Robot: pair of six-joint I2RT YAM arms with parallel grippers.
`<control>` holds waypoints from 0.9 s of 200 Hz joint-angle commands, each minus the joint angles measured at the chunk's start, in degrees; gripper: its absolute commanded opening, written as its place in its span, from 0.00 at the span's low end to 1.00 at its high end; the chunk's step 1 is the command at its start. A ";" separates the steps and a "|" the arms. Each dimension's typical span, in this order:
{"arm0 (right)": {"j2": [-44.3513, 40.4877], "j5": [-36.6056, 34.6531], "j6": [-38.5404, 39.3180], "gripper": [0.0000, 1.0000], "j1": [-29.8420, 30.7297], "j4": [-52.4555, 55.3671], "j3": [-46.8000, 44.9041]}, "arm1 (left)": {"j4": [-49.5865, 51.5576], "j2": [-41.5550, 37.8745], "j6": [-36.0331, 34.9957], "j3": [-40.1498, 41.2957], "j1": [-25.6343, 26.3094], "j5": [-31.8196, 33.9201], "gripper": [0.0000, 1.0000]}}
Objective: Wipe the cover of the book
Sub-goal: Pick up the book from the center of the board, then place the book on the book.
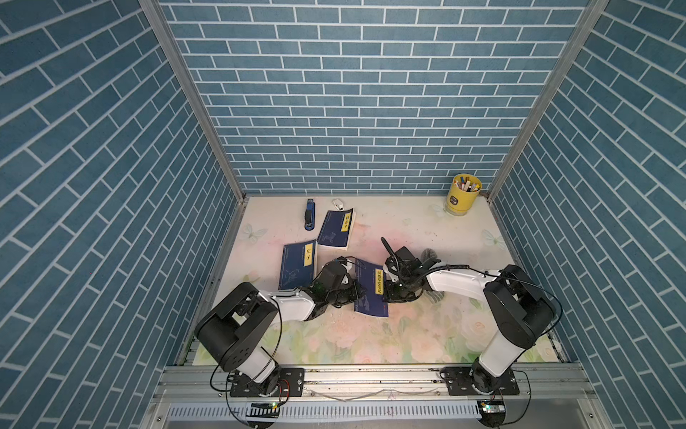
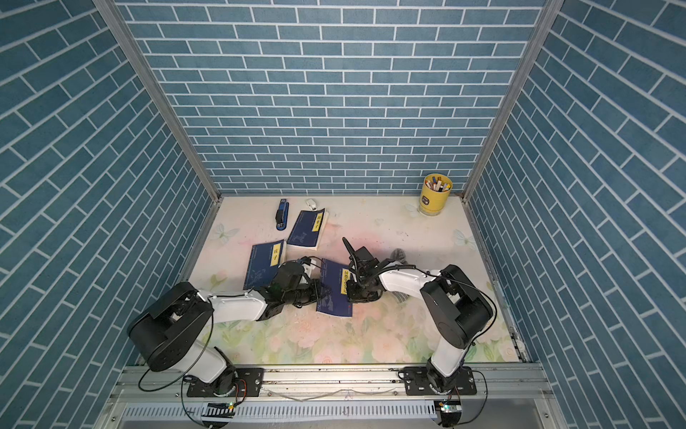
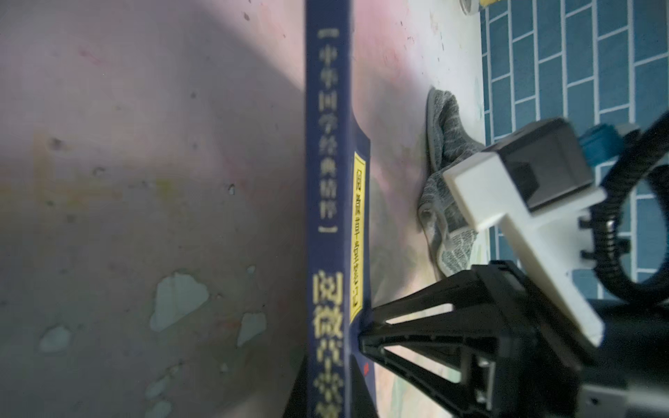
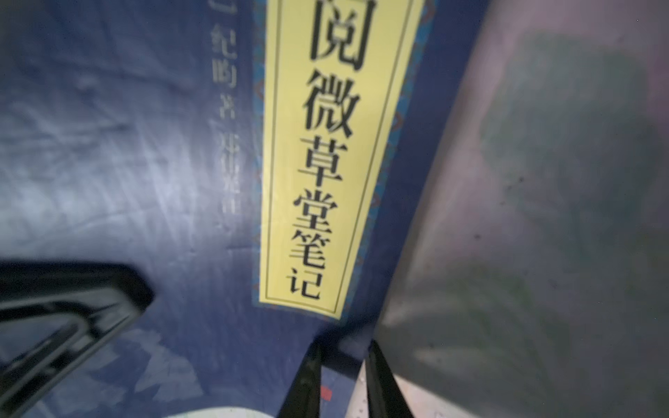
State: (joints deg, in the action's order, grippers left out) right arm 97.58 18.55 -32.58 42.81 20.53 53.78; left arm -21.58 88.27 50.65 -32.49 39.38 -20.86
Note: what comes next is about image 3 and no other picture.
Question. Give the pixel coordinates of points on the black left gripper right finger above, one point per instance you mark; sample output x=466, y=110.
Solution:
x=362, y=405

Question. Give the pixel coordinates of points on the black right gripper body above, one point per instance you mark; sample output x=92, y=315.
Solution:
x=552, y=370

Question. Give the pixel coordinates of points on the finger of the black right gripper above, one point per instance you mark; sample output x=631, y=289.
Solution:
x=456, y=323

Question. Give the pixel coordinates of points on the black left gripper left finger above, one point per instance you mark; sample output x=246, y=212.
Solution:
x=297, y=404

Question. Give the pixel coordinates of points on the grey striped cleaning cloth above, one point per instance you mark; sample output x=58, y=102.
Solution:
x=450, y=236

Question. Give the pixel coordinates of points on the blue book Yuewei notes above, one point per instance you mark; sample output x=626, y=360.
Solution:
x=337, y=174

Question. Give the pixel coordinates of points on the yellow pen holder cup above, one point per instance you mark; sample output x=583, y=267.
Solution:
x=472, y=7

